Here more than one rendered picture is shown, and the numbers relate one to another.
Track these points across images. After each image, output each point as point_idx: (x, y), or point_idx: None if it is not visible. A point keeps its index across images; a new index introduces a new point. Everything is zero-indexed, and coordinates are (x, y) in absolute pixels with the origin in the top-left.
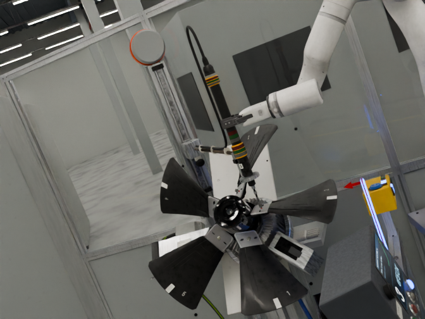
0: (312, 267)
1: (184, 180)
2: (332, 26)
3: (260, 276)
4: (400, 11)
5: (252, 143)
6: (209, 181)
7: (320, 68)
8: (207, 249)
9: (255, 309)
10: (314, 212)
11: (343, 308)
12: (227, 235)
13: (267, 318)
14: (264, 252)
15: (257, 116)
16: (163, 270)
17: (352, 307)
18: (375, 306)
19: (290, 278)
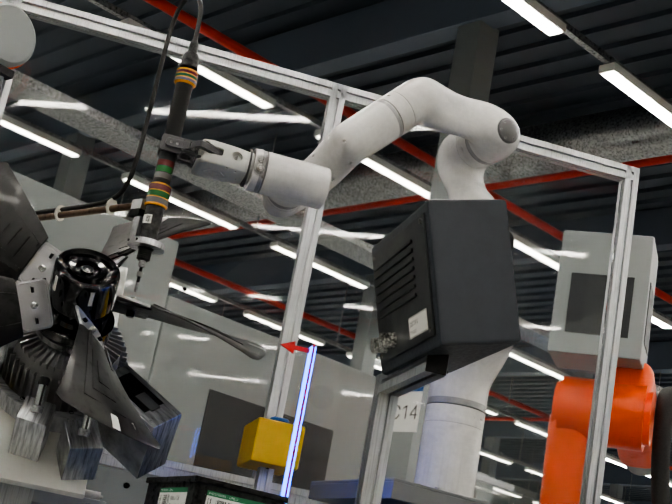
0: (155, 449)
1: (12, 200)
2: (390, 122)
3: (101, 375)
4: (459, 176)
5: None
6: None
7: (336, 168)
8: (6, 307)
9: (80, 403)
10: (232, 340)
11: (458, 216)
12: (47, 312)
13: None
14: (110, 361)
15: (229, 157)
16: None
17: (468, 221)
18: (497, 232)
19: (138, 417)
